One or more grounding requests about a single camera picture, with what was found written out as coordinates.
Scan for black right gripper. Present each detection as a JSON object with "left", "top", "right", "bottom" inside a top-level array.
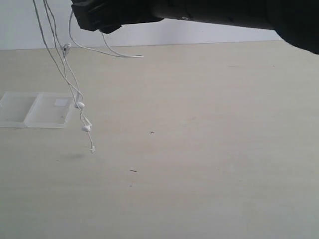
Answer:
[{"left": 70, "top": 0, "right": 165, "bottom": 34}]

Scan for clear plastic storage case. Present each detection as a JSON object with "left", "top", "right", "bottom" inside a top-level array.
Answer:
[{"left": 0, "top": 92, "right": 74, "bottom": 128}]

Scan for white wired earphones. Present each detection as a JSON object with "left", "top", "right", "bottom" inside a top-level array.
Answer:
[{"left": 32, "top": 0, "right": 145, "bottom": 154}]

